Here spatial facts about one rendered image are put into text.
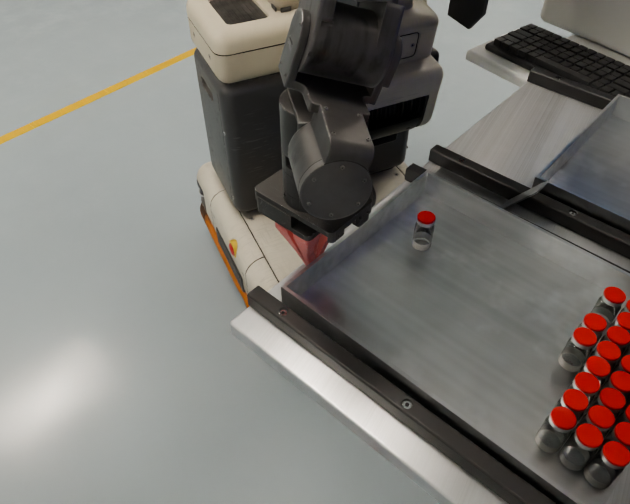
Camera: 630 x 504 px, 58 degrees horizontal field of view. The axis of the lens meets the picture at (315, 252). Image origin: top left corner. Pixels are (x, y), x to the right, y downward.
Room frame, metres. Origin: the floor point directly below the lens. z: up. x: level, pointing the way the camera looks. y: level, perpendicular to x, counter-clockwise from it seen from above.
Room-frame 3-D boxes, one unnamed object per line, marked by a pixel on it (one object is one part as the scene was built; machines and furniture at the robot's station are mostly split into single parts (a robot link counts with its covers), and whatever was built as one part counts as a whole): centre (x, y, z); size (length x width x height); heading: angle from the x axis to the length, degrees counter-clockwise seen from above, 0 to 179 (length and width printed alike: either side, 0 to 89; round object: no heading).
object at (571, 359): (0.31, -0.25, 0.90); 0.02 x 0.02 x 0.05
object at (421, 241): (0.47, -0.13, 0.90); 0.02 x 0.02 x 0.04
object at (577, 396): (0.28, -0.26, 0.90); 0.18 x 0.02 x 0.05; 137
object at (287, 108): (0.42, 0.00, 1.08); 0.07 x 0.06 x 0.07; 11
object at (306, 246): (0.43, 0.01, 0.95); 0.07 x 0.07 x 0.09; 49
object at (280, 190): (0.43, 0.00, 1.02); 0.10 x 0.07 x 0.07; 49
